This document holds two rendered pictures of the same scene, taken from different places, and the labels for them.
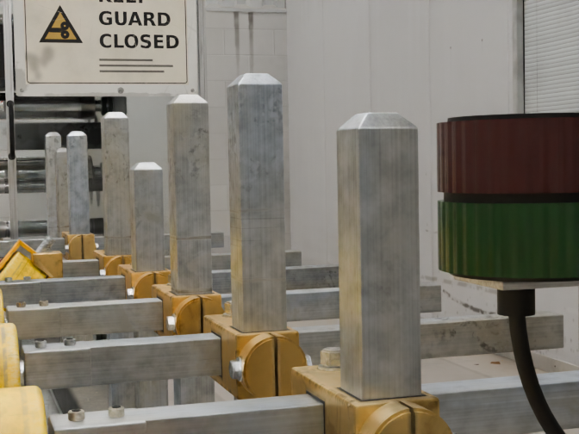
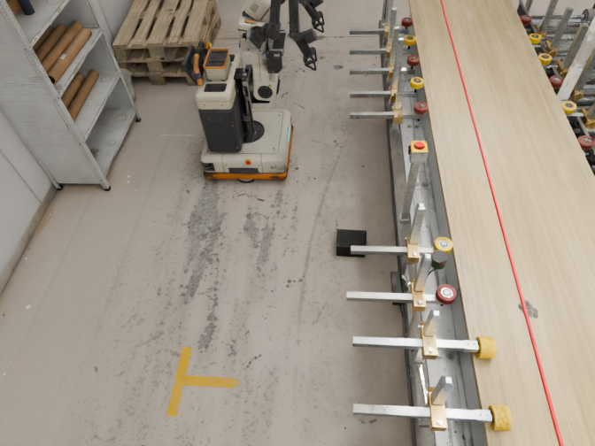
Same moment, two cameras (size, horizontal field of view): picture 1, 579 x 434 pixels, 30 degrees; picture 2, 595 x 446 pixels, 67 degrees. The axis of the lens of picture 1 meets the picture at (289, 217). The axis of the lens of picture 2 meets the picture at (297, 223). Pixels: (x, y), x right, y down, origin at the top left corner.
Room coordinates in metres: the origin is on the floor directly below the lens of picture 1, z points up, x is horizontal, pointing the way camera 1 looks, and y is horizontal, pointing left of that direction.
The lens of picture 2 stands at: (1.42, -0.17, 2.58)
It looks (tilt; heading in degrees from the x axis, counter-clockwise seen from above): 52 degrees down; 205
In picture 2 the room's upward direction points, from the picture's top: 5 degrees counter-clockwise
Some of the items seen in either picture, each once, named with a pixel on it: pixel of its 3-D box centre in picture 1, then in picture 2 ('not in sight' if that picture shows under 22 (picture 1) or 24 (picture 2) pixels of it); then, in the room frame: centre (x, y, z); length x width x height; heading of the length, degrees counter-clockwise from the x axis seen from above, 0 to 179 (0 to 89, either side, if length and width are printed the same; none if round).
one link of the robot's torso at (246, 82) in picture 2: not in sight; (262, 83); (-1.07, -1.52, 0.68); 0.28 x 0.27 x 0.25; 17
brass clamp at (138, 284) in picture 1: (146, 288); not in sight; (1.34, 0.18, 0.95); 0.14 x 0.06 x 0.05; 17
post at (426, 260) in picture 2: not in sight; (418, 287); (0.36, -0.12, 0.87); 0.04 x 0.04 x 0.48; 17
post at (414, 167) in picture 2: not in sight; (409, 190); (-0.13, -0.27, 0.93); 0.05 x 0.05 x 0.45; 17
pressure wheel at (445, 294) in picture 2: not in sight; (444, 298); (0.37, -0.01, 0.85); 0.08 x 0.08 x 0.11
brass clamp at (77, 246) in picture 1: (78, 245); not in sight; (2.05, 0.40, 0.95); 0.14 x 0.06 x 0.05; 17
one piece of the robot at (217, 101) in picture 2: not in sight; (228, 99); (-0.93, -1.75, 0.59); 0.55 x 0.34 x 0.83; 17
